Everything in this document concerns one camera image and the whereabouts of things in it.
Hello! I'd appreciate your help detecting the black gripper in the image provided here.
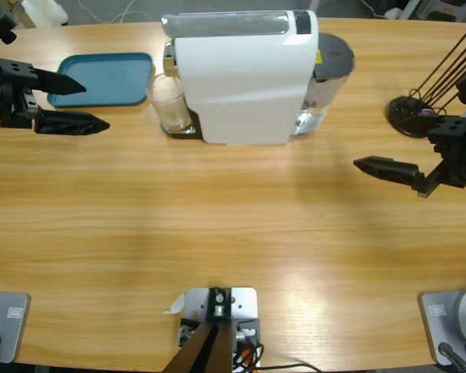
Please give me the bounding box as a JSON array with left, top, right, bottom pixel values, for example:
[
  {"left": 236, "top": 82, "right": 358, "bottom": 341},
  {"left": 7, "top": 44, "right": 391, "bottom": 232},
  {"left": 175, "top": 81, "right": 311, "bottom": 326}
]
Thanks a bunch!
[
  {"left": 353, "top": 115, "right": 466, "bottom": 199},
  {"left": 0, "top": 58, "right": 111, "bottom": 136}
]

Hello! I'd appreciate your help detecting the clear glass cup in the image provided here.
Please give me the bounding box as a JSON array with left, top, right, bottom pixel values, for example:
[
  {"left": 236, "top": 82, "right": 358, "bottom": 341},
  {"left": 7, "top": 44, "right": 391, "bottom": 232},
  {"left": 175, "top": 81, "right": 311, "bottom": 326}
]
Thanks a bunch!
[{"left": 145, "top": 71, "right": 194, "bottom": 134}]

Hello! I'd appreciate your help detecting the white capsule coffee machine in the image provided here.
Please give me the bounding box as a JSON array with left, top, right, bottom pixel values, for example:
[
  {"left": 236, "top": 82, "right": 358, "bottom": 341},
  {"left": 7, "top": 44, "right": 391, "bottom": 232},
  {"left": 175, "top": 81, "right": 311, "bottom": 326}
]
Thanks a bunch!
[{"left": 159, "top": 9, "right": 356, "bottom": 148}]

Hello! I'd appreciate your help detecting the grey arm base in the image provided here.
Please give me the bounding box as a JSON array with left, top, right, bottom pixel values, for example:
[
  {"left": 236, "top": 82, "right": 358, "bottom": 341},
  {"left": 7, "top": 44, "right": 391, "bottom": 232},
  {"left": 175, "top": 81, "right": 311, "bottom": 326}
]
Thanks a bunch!
[
  {"left": 0, "top": 291, "right": 32, "bottom": 365},
  {"left": 418, "top": 286, "right": 466, "bottom": 367}
]

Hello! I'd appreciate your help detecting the teal plastic tray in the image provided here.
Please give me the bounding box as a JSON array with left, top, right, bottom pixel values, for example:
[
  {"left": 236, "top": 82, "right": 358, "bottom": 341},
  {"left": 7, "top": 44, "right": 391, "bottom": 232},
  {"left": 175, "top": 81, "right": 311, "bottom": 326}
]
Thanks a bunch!
[{"left": 46, "top": 52, "right": 156, "bottom": 109}]

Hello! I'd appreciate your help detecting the white crumpled plastic bag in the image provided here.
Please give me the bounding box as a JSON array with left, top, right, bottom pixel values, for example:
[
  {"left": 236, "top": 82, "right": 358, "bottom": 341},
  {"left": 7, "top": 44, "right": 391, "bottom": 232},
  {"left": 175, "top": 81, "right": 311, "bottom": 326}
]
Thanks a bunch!
[{"left": 21, "top": 0, "right": 69, "bottom": 27}]

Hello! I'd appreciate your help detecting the white paper tag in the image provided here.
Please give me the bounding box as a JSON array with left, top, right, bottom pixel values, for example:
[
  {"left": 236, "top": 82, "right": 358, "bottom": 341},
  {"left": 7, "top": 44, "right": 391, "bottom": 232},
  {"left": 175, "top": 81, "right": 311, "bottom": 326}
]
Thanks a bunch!
[{"left": 162, "top": 293, "right": 186, "bottom": 315}]

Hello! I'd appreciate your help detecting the black wire capsule holder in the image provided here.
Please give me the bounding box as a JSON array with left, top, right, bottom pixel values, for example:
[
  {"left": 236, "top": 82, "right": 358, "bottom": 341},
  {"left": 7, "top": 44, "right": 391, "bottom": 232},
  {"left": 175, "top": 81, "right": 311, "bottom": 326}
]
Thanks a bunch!
[{"left": 386, "top": 25, "right": 466, "bottom": 139}]

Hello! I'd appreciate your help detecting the black post bracket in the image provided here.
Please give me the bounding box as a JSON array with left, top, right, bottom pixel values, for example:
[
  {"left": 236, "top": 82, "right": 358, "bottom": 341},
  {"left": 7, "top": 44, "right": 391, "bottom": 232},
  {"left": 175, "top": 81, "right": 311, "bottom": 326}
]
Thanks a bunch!
[{"left": 207, "top": 286, "right": 233, "bottom": 322}]

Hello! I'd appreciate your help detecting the black cable bundle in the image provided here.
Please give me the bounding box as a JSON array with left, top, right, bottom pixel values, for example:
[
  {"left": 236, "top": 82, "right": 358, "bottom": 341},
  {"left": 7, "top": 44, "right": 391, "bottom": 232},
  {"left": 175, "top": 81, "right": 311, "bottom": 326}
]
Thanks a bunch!
[{"left": 231, "top": 341, "right": 322, "bottom": 373}]

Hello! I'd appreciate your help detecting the dark camera post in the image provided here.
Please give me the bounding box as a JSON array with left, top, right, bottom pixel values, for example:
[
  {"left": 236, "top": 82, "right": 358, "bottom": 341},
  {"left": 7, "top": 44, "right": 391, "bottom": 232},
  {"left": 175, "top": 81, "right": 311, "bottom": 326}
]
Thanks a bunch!
[{"left": 162, "top": 320, "right": 234, "bottom": 373}]

